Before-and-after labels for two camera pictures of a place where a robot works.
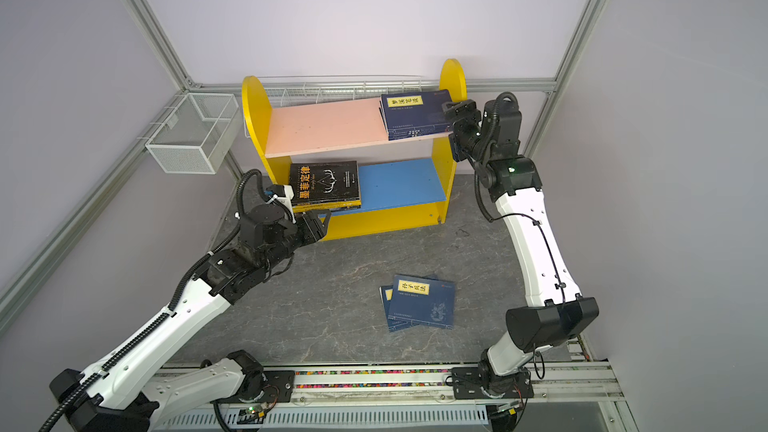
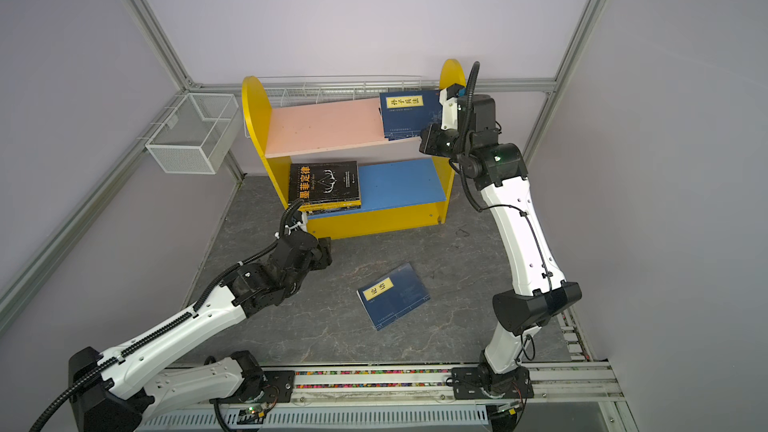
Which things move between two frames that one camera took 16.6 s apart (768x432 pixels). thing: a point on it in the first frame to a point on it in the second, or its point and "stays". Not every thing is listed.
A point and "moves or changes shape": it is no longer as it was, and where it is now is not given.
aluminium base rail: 430,386 stays
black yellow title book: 324,182 stays
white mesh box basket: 196,137 stays
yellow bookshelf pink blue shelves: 400,140 stays
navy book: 421,301 to 407,114
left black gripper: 311,226 to 323,254
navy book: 394,322 moves or changes shape
